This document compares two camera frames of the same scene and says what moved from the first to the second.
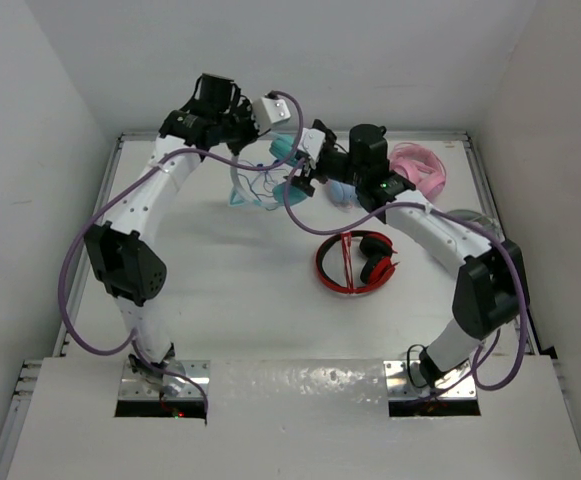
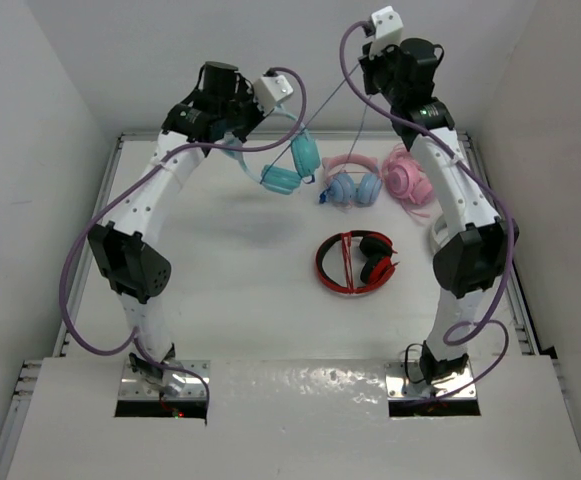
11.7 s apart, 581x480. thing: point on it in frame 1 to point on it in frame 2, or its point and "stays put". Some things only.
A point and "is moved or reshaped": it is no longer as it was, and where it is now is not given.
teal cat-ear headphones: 282,150 is moved or reshaped
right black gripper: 303,182 to 370,65
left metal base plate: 197,382 stays put
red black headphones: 377,262 stays put
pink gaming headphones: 421,167 stays put
